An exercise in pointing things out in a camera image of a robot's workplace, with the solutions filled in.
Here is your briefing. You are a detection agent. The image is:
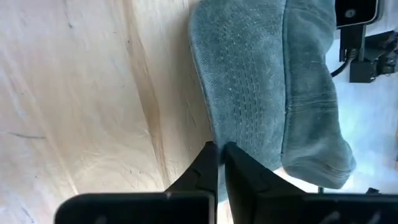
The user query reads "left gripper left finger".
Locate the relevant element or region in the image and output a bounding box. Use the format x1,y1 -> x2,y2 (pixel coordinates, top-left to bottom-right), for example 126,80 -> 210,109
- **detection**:
54,141 -> 218,224

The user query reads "faded grey-green cotton cap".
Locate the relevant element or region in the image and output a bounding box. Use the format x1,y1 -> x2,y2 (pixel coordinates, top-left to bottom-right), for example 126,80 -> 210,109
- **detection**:
187,0 -> 357,203

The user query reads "black camera on mount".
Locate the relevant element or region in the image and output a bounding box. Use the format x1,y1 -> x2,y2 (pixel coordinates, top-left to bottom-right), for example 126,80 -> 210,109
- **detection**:
335,0 -> 384,63

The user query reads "black camera cable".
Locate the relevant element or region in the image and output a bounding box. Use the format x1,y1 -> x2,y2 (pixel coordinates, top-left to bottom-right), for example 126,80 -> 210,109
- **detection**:
330,55 -> 355,78

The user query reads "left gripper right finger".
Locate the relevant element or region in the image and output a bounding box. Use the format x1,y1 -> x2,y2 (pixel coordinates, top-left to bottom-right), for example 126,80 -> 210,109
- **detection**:
223,141 -> 398,224

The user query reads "black mounting clamp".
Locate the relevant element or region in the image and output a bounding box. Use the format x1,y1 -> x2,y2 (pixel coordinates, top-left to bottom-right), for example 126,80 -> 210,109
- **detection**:
348,30 -> 398,84

